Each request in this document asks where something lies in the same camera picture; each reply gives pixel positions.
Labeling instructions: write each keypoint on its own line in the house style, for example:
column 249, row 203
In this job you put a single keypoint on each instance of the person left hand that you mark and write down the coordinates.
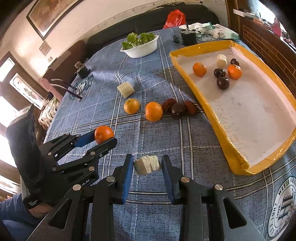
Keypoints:
column 41, row 210

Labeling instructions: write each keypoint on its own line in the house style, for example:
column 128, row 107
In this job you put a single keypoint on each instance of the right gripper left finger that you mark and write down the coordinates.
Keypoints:
column 68, row 219

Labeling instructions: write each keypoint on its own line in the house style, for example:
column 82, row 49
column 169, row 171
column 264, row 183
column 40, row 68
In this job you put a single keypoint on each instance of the big orange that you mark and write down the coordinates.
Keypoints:
column 153, row 111

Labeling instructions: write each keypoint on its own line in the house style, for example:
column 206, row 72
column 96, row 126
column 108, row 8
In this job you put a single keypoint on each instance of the brown armchair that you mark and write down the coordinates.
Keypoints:
column 64, row 68

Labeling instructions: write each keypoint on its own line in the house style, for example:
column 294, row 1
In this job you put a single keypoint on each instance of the framed picture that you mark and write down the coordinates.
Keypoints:
column 46, row 14

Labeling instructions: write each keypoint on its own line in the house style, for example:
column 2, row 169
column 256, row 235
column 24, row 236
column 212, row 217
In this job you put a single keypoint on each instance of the pink bottle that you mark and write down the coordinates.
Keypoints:
column 276, row 27

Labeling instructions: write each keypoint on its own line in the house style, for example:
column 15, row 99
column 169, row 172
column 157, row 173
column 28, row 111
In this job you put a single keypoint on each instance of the small dark plum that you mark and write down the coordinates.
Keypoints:
column 234, row 61

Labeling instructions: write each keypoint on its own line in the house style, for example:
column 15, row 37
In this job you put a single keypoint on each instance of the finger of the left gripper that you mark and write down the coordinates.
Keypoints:
column 91, row 155
column 62, row 145

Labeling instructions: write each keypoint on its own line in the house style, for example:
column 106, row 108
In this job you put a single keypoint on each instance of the white bowl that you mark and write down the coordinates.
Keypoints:
column 142, row 50

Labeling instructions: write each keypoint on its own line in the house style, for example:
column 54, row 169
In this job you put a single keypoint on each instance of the black sofa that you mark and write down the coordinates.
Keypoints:
column 149, row 21

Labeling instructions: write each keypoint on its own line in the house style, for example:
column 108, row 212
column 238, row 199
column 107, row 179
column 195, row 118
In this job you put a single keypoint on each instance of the small black charger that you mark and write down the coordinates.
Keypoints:
column 176, row 39

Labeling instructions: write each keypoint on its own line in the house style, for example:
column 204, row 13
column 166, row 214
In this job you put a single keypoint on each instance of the black cup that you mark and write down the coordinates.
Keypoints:
column 188, row 36

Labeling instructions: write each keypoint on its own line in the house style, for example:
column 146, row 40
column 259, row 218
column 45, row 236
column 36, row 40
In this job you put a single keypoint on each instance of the yellow white tray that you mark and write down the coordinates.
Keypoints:
column 254, row 119

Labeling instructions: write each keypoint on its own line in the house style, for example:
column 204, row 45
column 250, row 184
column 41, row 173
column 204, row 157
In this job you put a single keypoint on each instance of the blue plaid tablecloth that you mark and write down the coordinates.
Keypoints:
column 268, row 198

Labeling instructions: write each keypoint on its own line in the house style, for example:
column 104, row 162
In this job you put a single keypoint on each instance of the large white yam chunk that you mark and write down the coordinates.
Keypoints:
column 126, row 89

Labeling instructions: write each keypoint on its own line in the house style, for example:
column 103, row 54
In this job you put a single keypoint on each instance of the green lettuce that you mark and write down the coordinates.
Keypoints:
column 134, row 40

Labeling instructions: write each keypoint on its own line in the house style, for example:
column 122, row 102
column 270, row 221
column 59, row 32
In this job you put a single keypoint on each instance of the orange mandarin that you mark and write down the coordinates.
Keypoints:
column 234, row 71
column 199, row 69
column 103, row 133

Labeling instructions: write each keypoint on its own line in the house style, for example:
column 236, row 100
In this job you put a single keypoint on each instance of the purple eyeglasses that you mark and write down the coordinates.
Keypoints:
column 74, row 91

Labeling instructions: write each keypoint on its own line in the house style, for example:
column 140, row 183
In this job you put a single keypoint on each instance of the small black stamp box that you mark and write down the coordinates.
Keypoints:
column 81, row 70

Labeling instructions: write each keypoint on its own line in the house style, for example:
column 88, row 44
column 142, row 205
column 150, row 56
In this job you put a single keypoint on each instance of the red plastic bag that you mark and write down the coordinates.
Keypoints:
column 175, row 18

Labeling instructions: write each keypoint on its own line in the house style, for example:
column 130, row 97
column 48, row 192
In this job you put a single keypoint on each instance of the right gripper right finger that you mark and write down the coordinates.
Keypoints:
column 226, row 219

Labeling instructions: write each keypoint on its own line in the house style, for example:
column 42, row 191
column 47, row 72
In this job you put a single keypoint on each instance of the red date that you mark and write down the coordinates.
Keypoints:
column 191, row 108
column 168, row 104

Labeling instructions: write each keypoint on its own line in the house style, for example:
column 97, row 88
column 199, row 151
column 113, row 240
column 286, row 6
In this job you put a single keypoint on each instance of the yellowish mandarin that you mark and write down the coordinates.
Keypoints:
column 131, row 106

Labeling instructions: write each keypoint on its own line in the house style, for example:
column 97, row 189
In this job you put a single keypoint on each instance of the small white yam piece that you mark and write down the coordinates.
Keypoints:
column 146, row 165

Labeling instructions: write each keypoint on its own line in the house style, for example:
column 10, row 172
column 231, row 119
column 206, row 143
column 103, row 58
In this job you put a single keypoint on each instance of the white crumpled cloth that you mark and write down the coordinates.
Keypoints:
column 211, row 32

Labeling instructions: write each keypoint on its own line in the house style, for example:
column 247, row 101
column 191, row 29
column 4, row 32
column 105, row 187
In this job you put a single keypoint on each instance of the left forearm blue sleeve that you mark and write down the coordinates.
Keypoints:
column 17, row 219

